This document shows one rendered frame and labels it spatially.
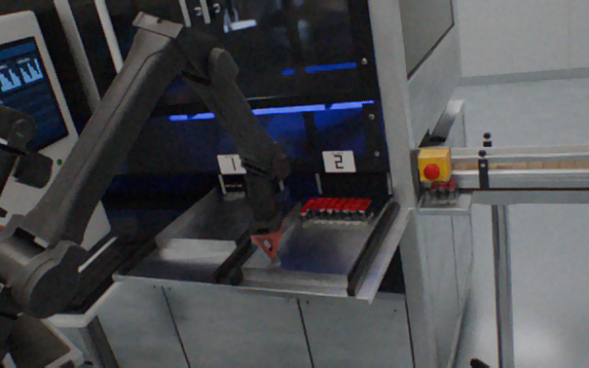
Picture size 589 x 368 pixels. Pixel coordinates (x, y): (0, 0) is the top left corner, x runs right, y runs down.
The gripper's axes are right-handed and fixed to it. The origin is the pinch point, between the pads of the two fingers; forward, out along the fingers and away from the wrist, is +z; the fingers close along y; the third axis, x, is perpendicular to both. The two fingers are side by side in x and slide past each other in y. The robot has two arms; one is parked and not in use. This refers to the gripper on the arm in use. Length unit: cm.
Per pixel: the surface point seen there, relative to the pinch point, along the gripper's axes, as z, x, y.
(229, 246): 2.7, 13.8, 8.2
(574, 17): 33, -209, 452
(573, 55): 69, -209, 452
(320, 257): 4.0, -10.6, 1.4
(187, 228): 4.4, 31.5, 24.5
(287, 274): 1.7, -4.5, -8.3
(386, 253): 4.1, -26.2, 0.9
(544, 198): 6, -67, 25
